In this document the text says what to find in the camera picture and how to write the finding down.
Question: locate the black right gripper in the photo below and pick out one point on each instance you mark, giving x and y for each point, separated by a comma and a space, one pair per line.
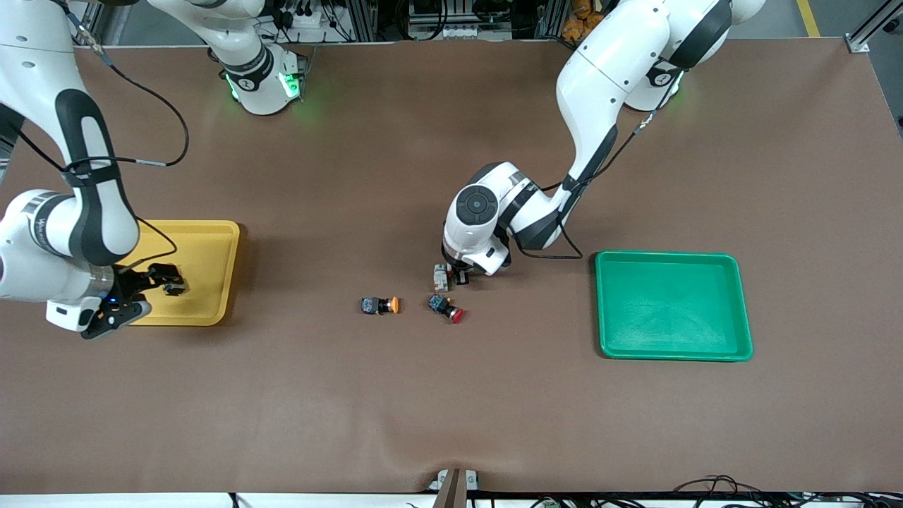
134, 282

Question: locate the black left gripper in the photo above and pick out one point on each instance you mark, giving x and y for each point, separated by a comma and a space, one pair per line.
462, 276

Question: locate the yellow-capped black push button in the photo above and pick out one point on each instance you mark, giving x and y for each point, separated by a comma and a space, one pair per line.
379, 305
176, 289

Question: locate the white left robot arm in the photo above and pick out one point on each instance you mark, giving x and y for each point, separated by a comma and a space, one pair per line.
607, 85

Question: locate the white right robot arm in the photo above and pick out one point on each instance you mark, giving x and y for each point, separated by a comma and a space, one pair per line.
92, 212

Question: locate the red-capped black push button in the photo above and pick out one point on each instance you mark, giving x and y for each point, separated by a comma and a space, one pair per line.
446, 307

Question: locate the yellow plastic tray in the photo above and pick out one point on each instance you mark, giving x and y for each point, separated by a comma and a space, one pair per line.
204, 268

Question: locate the brown table mat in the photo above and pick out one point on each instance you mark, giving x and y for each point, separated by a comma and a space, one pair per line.
451, 409

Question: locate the green plastic tray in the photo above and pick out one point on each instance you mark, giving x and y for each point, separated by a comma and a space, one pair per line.
670, 307

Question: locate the electronics control box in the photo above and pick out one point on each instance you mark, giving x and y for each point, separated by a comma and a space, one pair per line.
458, 17

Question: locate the pile of orange items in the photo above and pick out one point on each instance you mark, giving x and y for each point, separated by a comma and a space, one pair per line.
575, 28

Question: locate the white power strip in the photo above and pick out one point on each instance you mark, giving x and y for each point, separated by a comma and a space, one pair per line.
307, 20

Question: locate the aluminium frame profile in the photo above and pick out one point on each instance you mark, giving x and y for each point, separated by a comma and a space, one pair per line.
871, 25

